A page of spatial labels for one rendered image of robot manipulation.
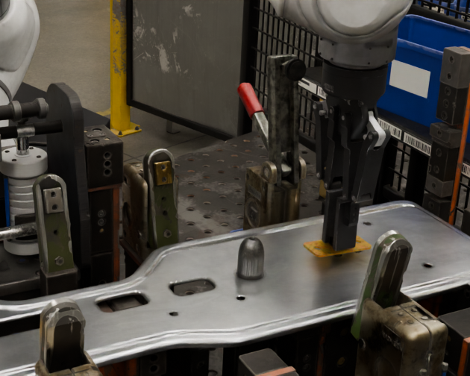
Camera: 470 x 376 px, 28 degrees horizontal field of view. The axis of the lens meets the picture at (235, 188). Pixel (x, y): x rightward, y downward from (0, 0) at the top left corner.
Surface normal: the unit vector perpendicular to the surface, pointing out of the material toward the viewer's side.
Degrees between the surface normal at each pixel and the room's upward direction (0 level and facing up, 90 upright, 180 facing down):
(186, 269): 0
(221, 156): 0
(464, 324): 0
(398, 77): 90
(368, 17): 87
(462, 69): 90
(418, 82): 90
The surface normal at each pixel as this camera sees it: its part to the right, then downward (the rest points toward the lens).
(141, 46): -0.71, 0.26
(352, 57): -0.26, 0.37
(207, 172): 0.04, -0.92
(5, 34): 0.61, 0.32
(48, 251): 0.47, 0.18
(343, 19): 0.02, 0.35
